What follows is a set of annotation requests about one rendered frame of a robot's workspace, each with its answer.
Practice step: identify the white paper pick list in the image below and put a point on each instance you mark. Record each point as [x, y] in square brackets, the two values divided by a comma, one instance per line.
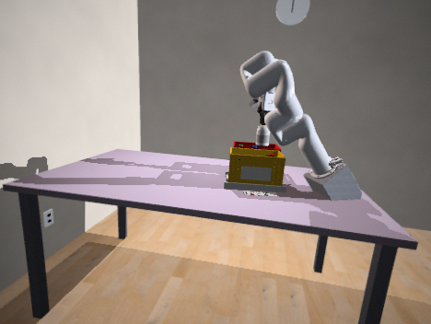
[260, 193]

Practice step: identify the white bottle with brown label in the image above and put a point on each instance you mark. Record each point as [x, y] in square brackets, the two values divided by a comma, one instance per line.
[263, 135]

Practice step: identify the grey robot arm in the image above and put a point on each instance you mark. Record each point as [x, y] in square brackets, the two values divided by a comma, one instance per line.
[286, 124]

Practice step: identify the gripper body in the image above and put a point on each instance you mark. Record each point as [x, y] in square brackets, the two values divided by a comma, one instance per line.
[267, 101]

